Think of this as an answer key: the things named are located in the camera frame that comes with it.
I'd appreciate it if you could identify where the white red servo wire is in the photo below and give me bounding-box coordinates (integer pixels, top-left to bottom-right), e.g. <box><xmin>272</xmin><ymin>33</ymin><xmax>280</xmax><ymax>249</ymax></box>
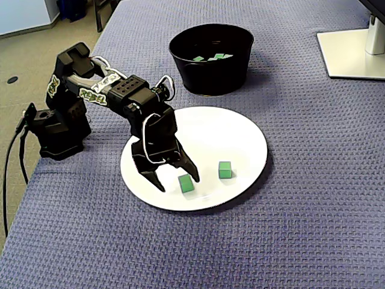
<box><xmin>91</xmin><ymin>55</ymin><xmax>129</xmax><ymax>79</ymax></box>
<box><xmin>141</xmin><ymin>113</ymin><xmax>179</xmax><ymax>165</ymax></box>
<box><xmin>156</xmin><ymin>75</ymin><xmax>176</xmax><ymax>102</ymax></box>

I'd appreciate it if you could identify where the blue bin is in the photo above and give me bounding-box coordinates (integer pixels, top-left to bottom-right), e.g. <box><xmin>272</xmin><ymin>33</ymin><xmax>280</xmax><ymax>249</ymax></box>
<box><xmin>56</xmin><ymin>0</ymin><xmax>88</xmax><ymax>22</ymax></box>

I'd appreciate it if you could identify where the long black cable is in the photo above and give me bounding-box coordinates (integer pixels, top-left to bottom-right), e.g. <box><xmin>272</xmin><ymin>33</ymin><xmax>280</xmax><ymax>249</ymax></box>
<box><xmin>2</xmin><ymin>119</ymin><xmax>26</xmax><ymax>239</ymax></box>

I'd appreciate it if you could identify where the black controller board holder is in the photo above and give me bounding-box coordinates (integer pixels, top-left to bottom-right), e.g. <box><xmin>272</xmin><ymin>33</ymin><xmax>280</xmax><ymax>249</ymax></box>
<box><xmin>21</xmin><ymin>102</ymin><xmax>39</xmax><ymax>129</ymax></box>

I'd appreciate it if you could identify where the short black cable with plug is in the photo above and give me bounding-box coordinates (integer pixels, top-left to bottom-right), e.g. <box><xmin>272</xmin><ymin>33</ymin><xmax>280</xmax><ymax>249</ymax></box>
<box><xmin>18</xmin><ymin>126</ymin><xmax>30</xmax><ymax>185</ymax></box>

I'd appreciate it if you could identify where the white round plate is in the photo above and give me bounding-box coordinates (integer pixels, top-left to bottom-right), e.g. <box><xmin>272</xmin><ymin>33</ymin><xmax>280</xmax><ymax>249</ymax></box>
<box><xmin>120</xmin><ymin>105</ymin><xmax>269</xmax><ymax>212</ymax></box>

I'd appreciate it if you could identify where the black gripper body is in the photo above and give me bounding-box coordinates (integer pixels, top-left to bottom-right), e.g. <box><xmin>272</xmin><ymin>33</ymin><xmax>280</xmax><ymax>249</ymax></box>
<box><xmin>132</xmin><ymin>137</ymin><xmax>186</xmax><ymax>174</ymax></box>

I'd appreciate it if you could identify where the white monitor stand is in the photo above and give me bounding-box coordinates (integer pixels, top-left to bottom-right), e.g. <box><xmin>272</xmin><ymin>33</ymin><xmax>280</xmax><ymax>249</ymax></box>
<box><xmin>316</xmin><ymin>13</ymin><xmax>385</xmax><ymax>81</ymax></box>

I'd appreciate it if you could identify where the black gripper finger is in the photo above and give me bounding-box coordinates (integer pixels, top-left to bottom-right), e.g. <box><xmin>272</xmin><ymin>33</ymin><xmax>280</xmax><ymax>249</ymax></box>
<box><xmin>171</xmin><ymin>156</ymin><xmax>200</xmax><ymax>183</ymax></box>

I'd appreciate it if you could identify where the dark chair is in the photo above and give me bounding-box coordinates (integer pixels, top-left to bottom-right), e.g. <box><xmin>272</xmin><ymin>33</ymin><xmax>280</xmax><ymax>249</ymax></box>
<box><xmin>93</xmin><ymin>0</ymin><xmax>121</xmax><ymax>33</ymax></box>

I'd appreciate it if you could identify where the blue textured table cloth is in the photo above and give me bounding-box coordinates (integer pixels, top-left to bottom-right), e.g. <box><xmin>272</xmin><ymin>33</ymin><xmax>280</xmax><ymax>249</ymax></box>
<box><xmin>0</xmin><ymin>0</ymin><xmax>385</xmax><ymax>289</ymax></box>

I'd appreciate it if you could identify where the black round bowl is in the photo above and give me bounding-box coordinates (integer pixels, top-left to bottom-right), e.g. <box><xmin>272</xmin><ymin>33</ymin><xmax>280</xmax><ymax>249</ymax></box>
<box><xmin>168</xmin><ymin>23</ymin><xmax>254</xmax><ymax>96</ymax></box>

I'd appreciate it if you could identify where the black gripper finger with sticker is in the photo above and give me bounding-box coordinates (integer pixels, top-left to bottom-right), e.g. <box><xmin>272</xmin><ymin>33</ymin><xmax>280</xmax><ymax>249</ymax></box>
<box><xmin>138</xmin><ymin>170</ymin><xmax>166</xmax><ymax>193</ymax></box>

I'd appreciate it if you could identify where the black monitor screen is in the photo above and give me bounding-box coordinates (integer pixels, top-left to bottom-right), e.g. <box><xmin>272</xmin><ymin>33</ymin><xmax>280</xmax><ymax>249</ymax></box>
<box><xmin>357</xmin><ymin>0</ymin><xmax>385</xmax><ymax>17</ymax></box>

